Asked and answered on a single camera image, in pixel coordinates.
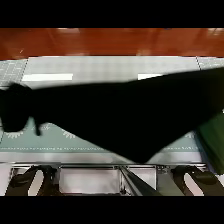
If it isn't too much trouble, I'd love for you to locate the green garment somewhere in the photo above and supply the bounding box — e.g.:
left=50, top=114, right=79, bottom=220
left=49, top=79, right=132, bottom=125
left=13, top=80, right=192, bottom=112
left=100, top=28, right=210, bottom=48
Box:
left=194, top=111, right=224, bottom=176

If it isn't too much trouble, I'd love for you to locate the black garment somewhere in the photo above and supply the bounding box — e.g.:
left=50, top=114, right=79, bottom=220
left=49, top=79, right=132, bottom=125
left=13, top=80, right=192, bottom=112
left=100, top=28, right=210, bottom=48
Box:
left=0, top=66, right=224, bottom=165

